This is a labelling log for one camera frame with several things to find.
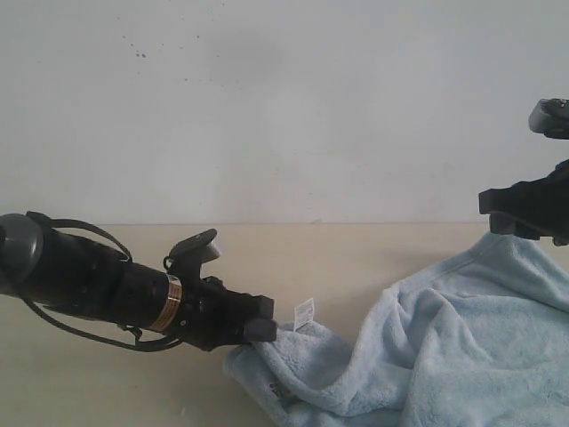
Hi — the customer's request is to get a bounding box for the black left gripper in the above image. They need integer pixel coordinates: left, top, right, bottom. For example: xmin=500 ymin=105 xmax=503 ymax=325
xmin=171 ymin=277 xmax=278 ymax=351

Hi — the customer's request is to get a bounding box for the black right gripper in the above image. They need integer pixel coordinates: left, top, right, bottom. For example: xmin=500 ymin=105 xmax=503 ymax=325
xmin=477 ymin=160 xmax=568 ymax=245

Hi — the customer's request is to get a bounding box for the light blue fleece towel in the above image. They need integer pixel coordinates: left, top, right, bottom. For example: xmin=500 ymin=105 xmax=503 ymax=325
xmin=223 ymin=234 xmax=568 ymax=426

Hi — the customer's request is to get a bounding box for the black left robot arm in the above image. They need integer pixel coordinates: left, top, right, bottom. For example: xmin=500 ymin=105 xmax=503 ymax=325
xmin=1 ymin=212 xmax=278 ymax=352

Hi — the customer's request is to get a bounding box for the white care label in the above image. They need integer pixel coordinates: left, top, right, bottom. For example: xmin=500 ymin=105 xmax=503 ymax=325
xmin=293 ymin=298 xmax=315 ymax=331

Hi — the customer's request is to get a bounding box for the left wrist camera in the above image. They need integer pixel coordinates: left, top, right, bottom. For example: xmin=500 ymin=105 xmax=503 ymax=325
xmin=168 ymin=229 xmax=221 ymax=264

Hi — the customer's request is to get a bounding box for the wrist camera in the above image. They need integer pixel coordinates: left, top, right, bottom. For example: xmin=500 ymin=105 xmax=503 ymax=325
xmin=168 ymin=229 xmax=221 ymax=264
xmin=528 ymin=98 xmax=568 ymax=141

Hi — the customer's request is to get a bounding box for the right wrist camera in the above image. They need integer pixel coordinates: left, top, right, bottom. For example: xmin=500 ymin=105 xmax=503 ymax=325
xmin=528 ymin=98 xmax=568 ymax=141

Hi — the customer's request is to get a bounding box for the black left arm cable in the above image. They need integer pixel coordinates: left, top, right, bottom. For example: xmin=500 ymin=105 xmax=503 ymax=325
xmin=17 ymin=211 xmax=183 ymax=352

